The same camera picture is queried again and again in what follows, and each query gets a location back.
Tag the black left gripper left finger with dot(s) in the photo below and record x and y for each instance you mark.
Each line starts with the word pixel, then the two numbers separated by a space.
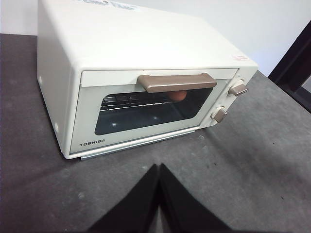
pixel 138 206

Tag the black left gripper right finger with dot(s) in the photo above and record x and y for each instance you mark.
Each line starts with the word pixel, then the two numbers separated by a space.
pixel 184 206

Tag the brown egg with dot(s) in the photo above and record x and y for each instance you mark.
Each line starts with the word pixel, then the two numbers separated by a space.
pixel 179 96

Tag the silver oven crumb tray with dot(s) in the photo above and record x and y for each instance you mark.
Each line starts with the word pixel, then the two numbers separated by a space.
pixel 136 148

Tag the white Toshiba toaster oven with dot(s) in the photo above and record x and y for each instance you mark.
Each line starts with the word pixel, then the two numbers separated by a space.
pixel 121 36

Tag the white label sticker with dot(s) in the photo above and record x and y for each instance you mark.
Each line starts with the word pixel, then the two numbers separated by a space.
pixel 109 4

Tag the black metal stand frame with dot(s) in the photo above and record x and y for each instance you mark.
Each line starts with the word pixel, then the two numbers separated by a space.
pixel 296 65

